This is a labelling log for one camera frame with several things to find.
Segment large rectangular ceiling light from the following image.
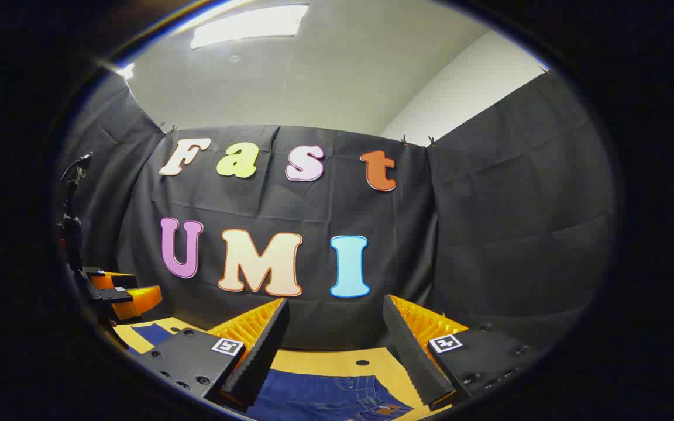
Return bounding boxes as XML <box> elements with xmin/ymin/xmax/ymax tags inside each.
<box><xmin>190</xmin><ymin>3</ymin><xmax>310</xmax><ymax>50</ymax></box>

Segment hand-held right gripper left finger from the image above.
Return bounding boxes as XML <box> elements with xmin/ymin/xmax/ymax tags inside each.
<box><xmin>137</xmin><ymin>297</ymin><xmax>291</xmax><ymax>409</ymax></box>

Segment black and red cable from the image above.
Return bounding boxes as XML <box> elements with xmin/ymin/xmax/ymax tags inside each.
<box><xmin>60</xmin><ymin>153</ymin><xmax>92</xmax><ymax>188</ymax></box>

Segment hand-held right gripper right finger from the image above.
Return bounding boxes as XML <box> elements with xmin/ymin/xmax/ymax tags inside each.
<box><xmin>383</xmin><ymin>294</ymin><xmax>545</xmax><ymax>411</ymax></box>

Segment black backdrop cloth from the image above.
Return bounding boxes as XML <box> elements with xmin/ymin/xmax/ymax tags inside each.
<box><xmin>56</xmin><ymin>67</ymin><xmax>615</xmax><ymax>351</ymax></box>

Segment blue denim jeans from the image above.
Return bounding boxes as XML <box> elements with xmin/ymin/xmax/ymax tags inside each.
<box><xmin>128</xmin><ymin>323</ymin><xmax>415</xmax><ymax>421</ymax></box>

